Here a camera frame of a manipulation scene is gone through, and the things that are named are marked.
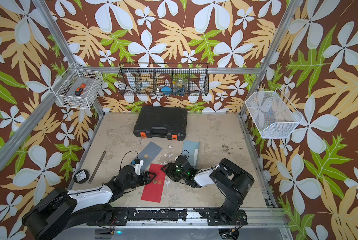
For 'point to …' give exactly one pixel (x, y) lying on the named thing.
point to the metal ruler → (96, 167)
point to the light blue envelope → (191, 149)
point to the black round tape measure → (81, 176)
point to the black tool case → (162, 122)
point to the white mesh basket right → (272, 115)
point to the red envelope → (153, 191)
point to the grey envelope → (148, 154)
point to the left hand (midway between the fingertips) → (154, 174)
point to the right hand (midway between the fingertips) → (161, 171)
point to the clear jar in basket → (180, 89)
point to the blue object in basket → (166, 90)
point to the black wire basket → (161, 79)
